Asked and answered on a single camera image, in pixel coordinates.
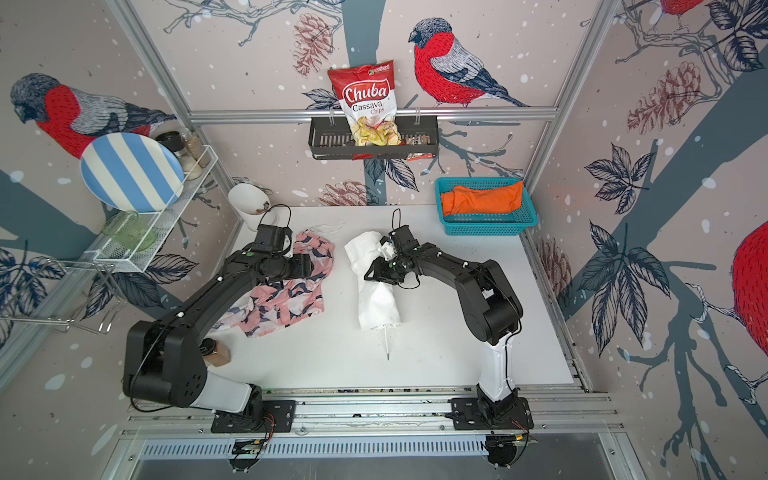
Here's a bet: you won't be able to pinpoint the white shorts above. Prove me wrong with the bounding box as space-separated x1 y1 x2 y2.
344 231 401 359

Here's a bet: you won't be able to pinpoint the pink patterned shorts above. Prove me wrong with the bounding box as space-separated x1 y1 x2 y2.
210 229 335 337

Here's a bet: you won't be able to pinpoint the orange shorts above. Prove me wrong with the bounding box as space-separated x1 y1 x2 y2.
439 183 524 216

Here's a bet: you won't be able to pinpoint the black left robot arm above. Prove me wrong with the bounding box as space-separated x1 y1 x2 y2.
123 225 312 414

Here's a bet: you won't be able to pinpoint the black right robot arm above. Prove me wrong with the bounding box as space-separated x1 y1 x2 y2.
363 225 524 423

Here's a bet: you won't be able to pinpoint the white ceramic cup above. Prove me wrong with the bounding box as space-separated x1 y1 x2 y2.
228 183 272 232

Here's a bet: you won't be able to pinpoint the teal plastic basket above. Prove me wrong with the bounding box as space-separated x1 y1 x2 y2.
435 177 538 236

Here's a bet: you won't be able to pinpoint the small snack packet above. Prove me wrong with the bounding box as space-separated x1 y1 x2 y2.
402 134 430 146

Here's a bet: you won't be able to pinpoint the black cap bottle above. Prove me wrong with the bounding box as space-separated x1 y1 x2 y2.
199 338 232 367

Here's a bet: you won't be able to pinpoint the dark lid spice jar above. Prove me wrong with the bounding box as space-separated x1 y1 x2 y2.
155 131 203 181

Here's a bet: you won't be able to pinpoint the blue white striped plate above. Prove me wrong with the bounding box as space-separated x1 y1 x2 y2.
80 133 184 213

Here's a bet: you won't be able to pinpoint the red Chuba chips bag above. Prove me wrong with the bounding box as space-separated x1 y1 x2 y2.
328 60 402 147

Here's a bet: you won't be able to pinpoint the black wire wall basket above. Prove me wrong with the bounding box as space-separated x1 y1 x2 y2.
308 116 439 161

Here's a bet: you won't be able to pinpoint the clear acrylic wall shelf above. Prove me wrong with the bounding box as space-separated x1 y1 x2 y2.
82 145 219 273

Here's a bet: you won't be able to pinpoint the chrome wire wall rack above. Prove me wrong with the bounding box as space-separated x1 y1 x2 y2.
1 257 128 339

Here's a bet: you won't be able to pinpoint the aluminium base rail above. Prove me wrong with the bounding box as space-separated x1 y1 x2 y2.
114 388 627 471

